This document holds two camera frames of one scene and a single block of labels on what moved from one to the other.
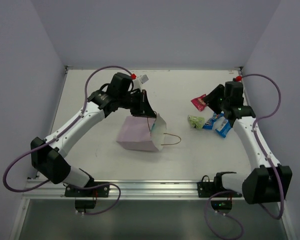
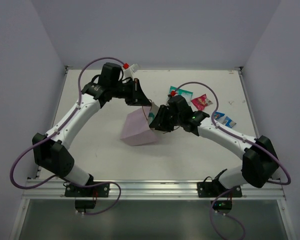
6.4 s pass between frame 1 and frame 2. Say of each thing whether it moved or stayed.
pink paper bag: moved
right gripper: moved
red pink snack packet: stayed
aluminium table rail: stayed
